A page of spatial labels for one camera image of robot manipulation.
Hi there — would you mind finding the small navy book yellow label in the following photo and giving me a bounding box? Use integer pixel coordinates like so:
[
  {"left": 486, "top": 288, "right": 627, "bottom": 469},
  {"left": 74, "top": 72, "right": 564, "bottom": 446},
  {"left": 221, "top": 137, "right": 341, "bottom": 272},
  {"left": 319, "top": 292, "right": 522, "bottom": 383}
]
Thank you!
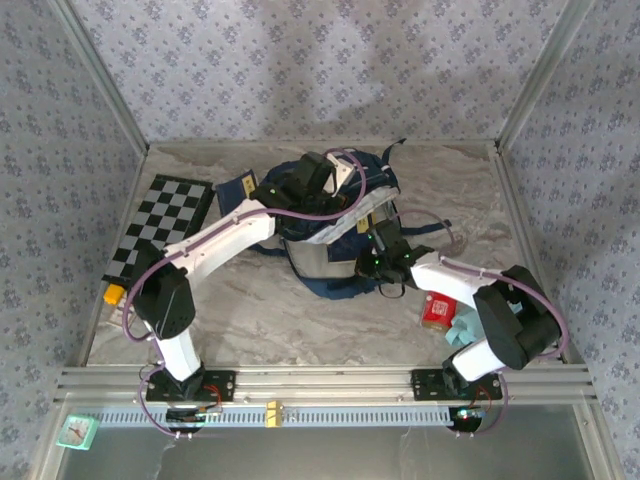
[{"left": 215, "top": 171, "right": 264, "bottom": 214}]

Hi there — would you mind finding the navy blue student backpack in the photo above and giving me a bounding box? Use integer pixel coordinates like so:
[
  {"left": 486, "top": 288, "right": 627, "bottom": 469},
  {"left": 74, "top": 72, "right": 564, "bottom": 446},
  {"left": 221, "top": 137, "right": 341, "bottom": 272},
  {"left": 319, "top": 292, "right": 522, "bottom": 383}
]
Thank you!
[{"left": 249, "top": 138, "right": 454, "bottom": 301}]

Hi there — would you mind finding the red cardboard box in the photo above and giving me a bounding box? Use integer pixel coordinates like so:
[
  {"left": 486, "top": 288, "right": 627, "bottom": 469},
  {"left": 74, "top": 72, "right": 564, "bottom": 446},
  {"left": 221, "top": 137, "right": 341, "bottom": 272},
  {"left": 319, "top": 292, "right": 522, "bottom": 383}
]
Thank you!
[{"left": 420, "top": 292, "right": 459, "bottom": 332}]

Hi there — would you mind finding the teal cloth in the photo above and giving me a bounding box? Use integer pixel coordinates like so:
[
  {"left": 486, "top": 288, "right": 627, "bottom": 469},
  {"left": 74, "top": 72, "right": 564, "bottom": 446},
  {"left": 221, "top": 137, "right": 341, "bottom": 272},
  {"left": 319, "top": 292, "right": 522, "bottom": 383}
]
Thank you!
[{"left": 444, "top": 307, "right": 484, "bottom": 347}]

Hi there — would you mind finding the black grey folding chessboard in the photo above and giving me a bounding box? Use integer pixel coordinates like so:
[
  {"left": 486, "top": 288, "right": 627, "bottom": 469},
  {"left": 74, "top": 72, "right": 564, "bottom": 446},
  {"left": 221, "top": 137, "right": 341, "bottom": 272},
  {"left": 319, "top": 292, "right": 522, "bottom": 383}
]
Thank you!
[{"left": 101, "top": 173, "right": 217, "bottom": 284}]

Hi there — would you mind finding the small circuit board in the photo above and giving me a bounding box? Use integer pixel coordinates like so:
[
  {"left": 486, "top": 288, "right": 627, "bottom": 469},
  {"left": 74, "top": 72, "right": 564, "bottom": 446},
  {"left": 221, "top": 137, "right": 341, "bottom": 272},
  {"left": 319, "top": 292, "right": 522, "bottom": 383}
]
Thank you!
[
  {"left": 166, "top": 405, "right": 224, "bottom": 426},
  {"left": 449, "top": 406, "right": 487, "bottom": 431}
]

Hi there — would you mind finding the grey metal panel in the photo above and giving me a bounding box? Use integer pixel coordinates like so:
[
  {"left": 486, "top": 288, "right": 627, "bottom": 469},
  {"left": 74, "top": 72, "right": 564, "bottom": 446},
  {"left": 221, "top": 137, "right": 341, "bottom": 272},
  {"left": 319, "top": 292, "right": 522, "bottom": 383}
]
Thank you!
[{"left": 52, "top": 424, "right": 599, "bottom": 480}]

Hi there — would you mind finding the mint green square clock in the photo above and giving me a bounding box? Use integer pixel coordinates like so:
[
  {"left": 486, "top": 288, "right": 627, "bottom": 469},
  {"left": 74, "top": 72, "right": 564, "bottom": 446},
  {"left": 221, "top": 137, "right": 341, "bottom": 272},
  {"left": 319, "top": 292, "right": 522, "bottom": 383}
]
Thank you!
[{"left": 55, "top": 413, "right": 101, "bottom": 451}]

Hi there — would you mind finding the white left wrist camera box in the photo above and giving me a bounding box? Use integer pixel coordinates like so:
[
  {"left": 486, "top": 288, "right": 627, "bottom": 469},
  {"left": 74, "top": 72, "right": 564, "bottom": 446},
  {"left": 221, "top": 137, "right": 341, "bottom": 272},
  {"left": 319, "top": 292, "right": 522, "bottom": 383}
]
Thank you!
[{"left": 323, "top": 152, "right": 357, "bottom": 195}]

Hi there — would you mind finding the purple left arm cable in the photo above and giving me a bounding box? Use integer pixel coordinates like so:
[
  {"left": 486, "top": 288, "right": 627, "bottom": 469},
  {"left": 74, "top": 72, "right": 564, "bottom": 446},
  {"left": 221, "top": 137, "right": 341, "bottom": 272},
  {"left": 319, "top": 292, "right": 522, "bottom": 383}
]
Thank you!
[{"left": 122, "top": 147, "right": 369, "bottom": 441}]

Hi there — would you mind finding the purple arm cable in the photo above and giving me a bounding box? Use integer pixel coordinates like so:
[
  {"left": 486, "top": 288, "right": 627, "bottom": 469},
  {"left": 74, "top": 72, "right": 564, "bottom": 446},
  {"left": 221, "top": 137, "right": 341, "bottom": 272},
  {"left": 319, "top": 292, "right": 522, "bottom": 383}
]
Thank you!
[
  {"left": 392, "top": 209, "right": 570, "bottom": 441},
  {"left": 122, "top": 147, "right": 369, "bottom": 441}
]

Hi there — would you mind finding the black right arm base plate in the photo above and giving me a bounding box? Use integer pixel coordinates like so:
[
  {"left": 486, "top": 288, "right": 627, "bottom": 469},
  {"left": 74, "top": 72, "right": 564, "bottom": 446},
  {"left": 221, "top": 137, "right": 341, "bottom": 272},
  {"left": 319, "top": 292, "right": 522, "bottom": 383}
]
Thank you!
[{"left": 410, "top": 369, "right": 503, "bottom": 401}]

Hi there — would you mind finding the aluminium mounting rail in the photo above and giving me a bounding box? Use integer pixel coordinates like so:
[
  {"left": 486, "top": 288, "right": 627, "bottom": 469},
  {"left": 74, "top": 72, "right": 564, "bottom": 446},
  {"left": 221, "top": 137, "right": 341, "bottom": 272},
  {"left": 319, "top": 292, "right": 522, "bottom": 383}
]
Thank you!
[{"left": 54, "top": 365, "right": 599, "bottom": 405}]

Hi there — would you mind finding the aluminium side rail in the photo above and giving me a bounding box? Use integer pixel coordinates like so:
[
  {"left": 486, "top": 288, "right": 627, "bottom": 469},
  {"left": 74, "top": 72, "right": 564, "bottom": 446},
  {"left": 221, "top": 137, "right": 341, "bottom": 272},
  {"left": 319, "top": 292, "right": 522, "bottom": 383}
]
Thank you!
[
  {"left": 492, "top": 144, "right": 586, "bottom": 369},
  {"left": 64, "top": 144, "right": 151, "bottom": 371}
]

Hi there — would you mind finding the grey slotted cable duct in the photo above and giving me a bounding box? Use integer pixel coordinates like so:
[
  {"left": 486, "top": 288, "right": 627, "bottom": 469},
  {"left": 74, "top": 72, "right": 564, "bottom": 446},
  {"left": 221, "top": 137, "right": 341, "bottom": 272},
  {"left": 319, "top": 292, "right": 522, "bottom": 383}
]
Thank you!
[{"left": 94, "top": 405, "right": 459, "bottom": 429}]

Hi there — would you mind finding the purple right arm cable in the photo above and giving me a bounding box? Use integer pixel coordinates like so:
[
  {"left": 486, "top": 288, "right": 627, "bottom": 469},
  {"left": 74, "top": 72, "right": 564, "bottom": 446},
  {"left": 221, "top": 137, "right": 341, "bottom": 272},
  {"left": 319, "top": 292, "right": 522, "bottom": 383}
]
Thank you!
[{"left": 392, "top": 209, "right": 570, "bottom": 441}]

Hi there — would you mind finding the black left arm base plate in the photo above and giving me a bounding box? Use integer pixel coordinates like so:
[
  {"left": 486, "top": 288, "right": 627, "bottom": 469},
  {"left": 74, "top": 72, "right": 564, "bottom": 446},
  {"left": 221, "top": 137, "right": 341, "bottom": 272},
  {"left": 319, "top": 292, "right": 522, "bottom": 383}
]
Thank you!
[{"left": 145, "top": 370, "right": 237, "bottom": 402}]

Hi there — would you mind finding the aluminium frame post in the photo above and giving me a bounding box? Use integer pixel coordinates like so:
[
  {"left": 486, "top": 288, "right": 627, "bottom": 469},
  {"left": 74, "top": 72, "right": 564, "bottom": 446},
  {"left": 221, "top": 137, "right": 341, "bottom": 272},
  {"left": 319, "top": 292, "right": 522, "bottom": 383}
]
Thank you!
[
  {"left": 494, "top": 0, "right": 596, "bottom": 154},
  {"left": 49, "top": 0, "right": 150, "bottom": 154}
]

